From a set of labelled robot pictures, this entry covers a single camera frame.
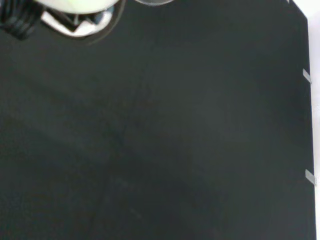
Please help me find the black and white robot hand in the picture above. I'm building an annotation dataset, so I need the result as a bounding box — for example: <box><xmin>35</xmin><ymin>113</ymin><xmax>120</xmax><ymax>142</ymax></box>
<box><xmin>0</xmin><ymin>0</ymin><xmax>121</xmax><ymax>40</ymax></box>

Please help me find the clear round rim piece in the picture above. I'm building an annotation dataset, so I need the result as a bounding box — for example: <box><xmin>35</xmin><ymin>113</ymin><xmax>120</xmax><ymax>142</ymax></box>
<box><xmin>134</xmin><ymin>0</ymin><xmax>175</xmax><ymax>6</ymax></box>

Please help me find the black bench cloth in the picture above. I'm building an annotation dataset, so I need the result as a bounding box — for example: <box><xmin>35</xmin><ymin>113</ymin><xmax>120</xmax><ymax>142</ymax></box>
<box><xmin>0</xmin><ymin>0</ymin><xmax>316</xmax><ymax>240</ymax></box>

